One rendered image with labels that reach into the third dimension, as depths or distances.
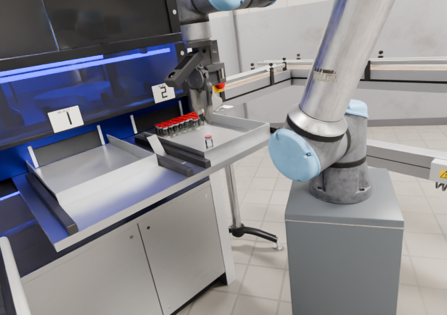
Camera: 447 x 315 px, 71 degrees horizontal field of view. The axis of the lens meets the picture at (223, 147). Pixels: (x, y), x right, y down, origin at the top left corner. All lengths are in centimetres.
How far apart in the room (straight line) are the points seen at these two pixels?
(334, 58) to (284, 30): 297
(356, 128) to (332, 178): 13
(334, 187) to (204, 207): 75
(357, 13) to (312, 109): 17
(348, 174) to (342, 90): 26
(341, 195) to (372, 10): 42
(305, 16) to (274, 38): 37
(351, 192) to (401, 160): 96
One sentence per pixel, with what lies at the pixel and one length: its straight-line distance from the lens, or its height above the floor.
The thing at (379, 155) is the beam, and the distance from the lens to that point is 175.
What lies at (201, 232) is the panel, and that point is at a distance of 144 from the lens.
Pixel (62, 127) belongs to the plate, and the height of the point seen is 100.
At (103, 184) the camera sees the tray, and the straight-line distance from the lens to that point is 83.
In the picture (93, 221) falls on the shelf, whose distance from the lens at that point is 71.
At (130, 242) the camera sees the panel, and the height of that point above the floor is 52.
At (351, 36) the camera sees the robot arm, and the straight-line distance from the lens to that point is 54.
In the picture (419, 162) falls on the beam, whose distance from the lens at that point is 170.
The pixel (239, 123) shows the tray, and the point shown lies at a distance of 107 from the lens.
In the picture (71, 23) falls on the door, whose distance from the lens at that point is 106.
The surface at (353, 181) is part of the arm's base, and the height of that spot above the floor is 84.
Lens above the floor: 121
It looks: 21 degrees down
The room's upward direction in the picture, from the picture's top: 8 degrees counter-clockwise
